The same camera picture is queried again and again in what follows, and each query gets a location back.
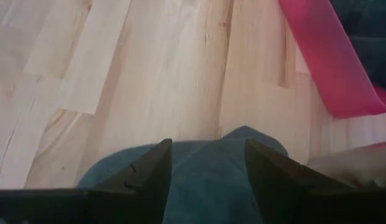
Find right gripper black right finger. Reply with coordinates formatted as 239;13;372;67
244;138;357;224

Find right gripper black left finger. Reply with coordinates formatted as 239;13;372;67
87;138;174;224

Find dark green baseball cap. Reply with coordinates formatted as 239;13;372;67
328;0;386;91
76;125;289;224

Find red plastic bin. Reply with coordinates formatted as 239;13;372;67
278;0;386;119

